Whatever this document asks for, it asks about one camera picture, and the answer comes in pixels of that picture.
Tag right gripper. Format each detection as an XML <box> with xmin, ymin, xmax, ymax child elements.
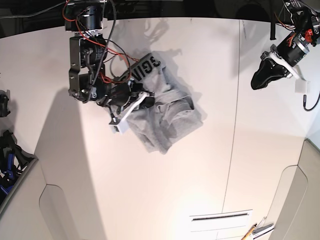
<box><xmin>121</xmin><ymin>79</ymin><xmax>155</xmax><ymax>119</ymax></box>

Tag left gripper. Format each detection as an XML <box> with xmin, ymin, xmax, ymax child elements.
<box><xmin>250</xmin><ymin>44</ymin><xmax>310</xmax><ymax>90</ymax></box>

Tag grey T-shirt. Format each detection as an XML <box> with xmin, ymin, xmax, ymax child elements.
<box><xmin>127</xmin><ymin>51</ymin><xmax>203</xmax><ymax>155</ymax></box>

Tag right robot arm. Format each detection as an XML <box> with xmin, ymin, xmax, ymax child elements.
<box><xmin>62</xmin><ymin>0</ymin><xmax>155</xmax><ymax>123</ymax></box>

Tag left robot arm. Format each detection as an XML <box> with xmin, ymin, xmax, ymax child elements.
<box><xmin>250</xmin><ymin>0</ymin><xmax>320</xmax><ymax>93</ymax></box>

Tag black power strip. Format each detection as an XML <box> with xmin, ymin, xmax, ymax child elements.
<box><xmin>115</xmin><ymin>1</ymin><xmax>139</xmax><ymax>14</ymax></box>

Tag black device at table edge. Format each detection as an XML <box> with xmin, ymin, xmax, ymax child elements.
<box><xmin>0</xmin><ymin>90</ymin><xmax>11</xmax><ymax>118</ymax></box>

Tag blue black clamps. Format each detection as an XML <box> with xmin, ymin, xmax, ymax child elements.
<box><xmin>0</xmin><ymin>130</ymin><xmax>36</xmax><ymax>198</ymax></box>

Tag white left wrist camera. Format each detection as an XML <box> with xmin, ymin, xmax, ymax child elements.
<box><xmin>295</xmin><ymin>79</ymin><xmax>309</xmax><ymax>95</ymax></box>

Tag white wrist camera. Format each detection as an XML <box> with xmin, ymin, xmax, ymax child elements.
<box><xmin>109</xmin><ymin>117</ymin><xmax>129</xmax><ymax>135</ymax></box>
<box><xmin>295</xmin><ymin>79</ymin><xmax>309</xmax><ymax>95</ymax></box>

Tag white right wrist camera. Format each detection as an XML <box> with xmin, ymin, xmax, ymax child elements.
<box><xmin>109</xmin><ymin>117</ymin><xmax>129</xmax><ymax>135</ymax></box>

